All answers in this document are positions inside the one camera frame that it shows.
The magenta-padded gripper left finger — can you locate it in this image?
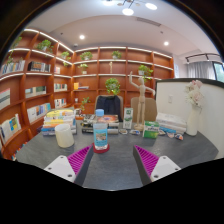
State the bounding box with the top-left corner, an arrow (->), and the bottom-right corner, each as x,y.
43,144 -> 95,187

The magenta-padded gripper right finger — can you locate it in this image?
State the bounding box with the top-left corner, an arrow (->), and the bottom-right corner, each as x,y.
132,144 -> 182,187

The clear blue-capped water bottle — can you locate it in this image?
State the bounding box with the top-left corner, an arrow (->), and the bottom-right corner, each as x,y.
92,108 -> 109,152

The cream plastic cup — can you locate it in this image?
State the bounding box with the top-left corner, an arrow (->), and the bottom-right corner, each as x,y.
54,123 -> 76,149

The green tissue box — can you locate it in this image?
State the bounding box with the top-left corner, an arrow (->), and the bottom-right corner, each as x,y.
142,120 -> 160,139

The stack of colourful books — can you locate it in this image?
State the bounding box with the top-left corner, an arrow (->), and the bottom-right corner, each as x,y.
41,109 -> 78,137

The flat round red coaster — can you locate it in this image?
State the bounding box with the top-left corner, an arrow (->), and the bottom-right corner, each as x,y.
92,142 -> 111,155

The white vase with pink flowers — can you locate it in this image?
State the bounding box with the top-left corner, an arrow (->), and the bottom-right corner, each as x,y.
184,79 -> 205,137

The tan upholstered chair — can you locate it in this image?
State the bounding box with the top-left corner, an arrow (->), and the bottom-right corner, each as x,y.
130,97 -> 158,123

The green and white standing card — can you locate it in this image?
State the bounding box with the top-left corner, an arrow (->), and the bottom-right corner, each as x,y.
122,107 -> 134,130

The stack of dark books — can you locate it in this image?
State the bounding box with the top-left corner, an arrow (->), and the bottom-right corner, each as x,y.
80,114 -> 120,135

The wooden artist mannequin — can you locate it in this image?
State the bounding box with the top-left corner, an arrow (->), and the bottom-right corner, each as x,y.
128,70 -> 156,132

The dark upholstered chair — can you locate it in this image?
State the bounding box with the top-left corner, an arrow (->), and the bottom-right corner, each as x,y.
94,94 -> 124,123

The wooden shelf unit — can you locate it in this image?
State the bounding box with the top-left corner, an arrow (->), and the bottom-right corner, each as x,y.
0,28 -> 175,161

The grey window curtain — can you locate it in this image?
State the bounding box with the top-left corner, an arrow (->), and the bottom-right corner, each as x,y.
186,61 -> 216,80

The branched ceiling lamp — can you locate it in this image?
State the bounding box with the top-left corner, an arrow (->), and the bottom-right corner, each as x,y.
101,0 -> 159,17

